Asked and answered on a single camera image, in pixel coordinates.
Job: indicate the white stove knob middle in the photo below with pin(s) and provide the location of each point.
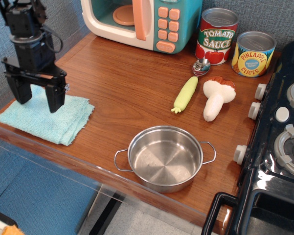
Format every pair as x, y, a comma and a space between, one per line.
254, 110

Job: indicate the stainless steel pot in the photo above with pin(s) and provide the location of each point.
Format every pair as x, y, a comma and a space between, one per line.
166, 159

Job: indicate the plush mushroom toy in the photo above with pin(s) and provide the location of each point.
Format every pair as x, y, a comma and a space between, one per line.
218, 91

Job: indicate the pineapple slices can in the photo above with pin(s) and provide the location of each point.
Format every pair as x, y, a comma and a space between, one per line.
253, 53

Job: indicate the light blue cloth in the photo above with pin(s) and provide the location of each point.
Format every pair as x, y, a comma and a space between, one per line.
35, 118

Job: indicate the tomato sauce can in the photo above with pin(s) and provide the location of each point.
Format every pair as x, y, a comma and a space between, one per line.
216, 32

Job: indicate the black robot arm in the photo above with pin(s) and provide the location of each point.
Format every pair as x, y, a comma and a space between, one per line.
25, 18

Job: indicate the white stove knob upper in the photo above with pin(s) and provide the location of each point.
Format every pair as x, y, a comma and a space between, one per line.
260, 91

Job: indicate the spoon with green handle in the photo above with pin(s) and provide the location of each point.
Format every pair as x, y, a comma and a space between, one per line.
200, 68

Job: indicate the orange plate in microwave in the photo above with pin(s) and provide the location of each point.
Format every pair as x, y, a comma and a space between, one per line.
124, 15

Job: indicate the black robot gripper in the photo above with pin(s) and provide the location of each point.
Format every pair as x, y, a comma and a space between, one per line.
35, 64

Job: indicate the black toy stove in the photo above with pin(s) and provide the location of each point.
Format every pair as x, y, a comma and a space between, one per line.
264, 204

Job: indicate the toy microwave teal and cream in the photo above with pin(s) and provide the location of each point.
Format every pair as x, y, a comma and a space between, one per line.
160, 25

